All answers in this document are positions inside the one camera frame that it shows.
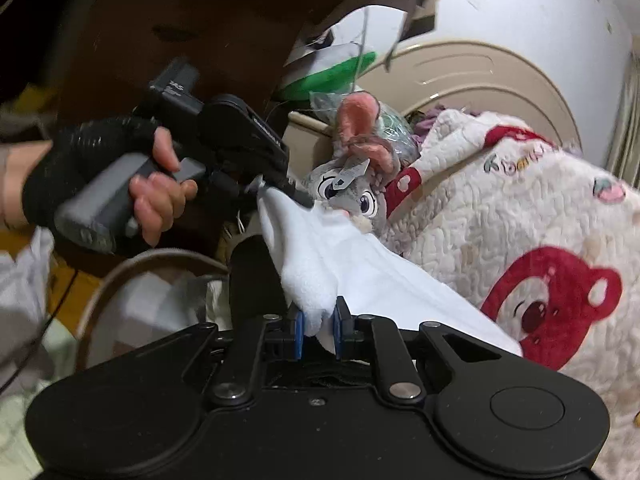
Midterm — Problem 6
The purple cloth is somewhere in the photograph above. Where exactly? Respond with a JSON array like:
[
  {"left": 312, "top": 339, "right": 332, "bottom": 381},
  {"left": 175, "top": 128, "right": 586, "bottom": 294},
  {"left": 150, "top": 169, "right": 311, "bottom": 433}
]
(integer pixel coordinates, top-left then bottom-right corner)
[{"left": 410, "top": 104, "right": 453, "bottom": 147}]

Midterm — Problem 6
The person's left forearm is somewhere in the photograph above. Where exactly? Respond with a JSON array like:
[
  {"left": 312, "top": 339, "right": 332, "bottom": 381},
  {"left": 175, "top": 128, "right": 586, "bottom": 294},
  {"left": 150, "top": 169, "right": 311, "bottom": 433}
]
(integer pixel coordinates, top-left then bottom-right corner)
[{"left": 0, "top": 141, "right": 53, "bottom": 232}]

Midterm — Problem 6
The person's left hand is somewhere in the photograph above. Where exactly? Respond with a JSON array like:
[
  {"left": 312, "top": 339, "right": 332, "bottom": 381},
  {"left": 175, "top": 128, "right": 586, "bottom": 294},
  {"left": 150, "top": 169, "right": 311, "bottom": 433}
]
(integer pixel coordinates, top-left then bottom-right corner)
[{"left": 22, "top": 117, "right": 199, "bottom": 247}]

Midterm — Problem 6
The brown cardboard box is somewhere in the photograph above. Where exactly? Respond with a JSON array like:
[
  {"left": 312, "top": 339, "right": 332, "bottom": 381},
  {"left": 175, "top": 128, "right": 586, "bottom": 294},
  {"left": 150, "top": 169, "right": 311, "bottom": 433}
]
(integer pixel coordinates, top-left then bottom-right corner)
[{"left": 47, "top": 0, "right": 437, "bottom": 266}]

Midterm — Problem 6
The light grey clothing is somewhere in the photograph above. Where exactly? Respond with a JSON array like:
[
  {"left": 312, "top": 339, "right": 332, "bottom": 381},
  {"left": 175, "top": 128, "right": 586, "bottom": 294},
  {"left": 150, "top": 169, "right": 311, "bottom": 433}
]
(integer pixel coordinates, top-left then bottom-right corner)
[{"left": 0, "top": 227, "right": 57, "bottom": 391}]

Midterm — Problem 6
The green white plastic bag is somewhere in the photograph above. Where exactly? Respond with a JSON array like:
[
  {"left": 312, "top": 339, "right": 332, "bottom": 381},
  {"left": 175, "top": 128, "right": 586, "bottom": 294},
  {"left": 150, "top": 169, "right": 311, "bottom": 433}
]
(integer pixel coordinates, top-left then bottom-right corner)
[{"left": 279, "top": 7, "right": 407, "bottom": 105}]

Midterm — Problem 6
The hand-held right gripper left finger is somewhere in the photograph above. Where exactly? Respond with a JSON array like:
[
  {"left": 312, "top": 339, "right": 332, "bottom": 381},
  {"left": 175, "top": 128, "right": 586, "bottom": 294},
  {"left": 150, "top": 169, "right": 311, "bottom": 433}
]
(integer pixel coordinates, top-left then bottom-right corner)
[{"left": 150, "top": 310, "right": 307, "bottom": 408}]

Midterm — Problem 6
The round brown rim basket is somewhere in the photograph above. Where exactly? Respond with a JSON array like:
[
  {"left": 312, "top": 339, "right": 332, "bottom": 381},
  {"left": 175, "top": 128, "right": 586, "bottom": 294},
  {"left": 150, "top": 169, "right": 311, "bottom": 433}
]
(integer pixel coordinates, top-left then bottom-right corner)
[{"left": 75, "top": 249, "right": 232, "bottom": 375}]

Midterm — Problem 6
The light green blanket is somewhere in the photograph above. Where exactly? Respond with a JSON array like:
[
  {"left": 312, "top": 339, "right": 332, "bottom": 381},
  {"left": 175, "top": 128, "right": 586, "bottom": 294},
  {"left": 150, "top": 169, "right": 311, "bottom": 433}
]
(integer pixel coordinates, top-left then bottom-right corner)
[{"left": 30, "top": 317, "right": 85, "bottom": 386}]

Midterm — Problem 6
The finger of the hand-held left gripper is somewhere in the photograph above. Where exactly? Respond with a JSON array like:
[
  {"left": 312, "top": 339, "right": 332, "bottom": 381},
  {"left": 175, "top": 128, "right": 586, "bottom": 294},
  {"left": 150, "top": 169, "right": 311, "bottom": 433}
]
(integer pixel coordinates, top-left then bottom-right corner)
[{"left": 249, "top": 175, "right": 314, "bottom": 211}]

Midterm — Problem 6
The black cable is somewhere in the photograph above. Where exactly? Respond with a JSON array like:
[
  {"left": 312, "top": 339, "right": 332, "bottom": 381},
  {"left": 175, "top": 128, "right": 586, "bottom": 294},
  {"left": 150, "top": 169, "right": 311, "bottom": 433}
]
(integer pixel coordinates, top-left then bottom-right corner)
[{"left": 0, "top": 269, "right": 80, "bottom": 397}]

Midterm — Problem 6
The red bear print quilt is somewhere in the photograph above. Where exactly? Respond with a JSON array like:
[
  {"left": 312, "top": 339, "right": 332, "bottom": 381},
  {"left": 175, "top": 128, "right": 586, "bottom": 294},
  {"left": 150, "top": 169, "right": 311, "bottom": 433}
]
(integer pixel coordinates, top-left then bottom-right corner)
[{"left": 384, "top": 109, "right": 640, "bottom": 480}]

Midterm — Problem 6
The grey rabbit plush toy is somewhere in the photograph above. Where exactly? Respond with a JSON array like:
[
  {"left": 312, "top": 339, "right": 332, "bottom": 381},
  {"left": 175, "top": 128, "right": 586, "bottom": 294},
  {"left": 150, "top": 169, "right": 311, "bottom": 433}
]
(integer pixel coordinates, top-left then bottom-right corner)
[{"left": 299, "top": 91, "right": 425, "bottom": 235}]

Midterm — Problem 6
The white garment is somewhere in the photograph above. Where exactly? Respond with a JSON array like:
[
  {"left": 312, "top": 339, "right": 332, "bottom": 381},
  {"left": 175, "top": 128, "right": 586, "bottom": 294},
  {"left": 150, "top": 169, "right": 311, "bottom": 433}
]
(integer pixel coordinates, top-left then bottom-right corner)
[{"left": 256, "top": 182, "right": 524, "bottom": 357}]

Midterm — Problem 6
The clear plastic bag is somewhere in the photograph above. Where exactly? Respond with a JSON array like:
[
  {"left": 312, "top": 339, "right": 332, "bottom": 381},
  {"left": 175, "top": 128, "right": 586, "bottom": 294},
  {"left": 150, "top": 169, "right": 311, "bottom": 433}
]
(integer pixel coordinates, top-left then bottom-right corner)
[{"left": 309, "top": 89, "right": 422, "bottom": 162}]

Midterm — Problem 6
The beige headboard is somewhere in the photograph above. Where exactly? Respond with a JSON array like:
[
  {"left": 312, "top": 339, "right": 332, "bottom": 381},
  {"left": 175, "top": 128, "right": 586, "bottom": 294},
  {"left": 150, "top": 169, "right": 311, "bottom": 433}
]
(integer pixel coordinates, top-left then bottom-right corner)
[{"left": 287, "top": 39, "right": 582, "bottom": 162}]

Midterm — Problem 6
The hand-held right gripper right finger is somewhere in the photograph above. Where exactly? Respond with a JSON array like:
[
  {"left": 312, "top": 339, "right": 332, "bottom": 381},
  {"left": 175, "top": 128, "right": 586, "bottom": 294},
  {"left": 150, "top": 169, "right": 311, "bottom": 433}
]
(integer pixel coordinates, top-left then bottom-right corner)
[{"left": 332, "top": 297, "right": 502, "bottom": 403}]

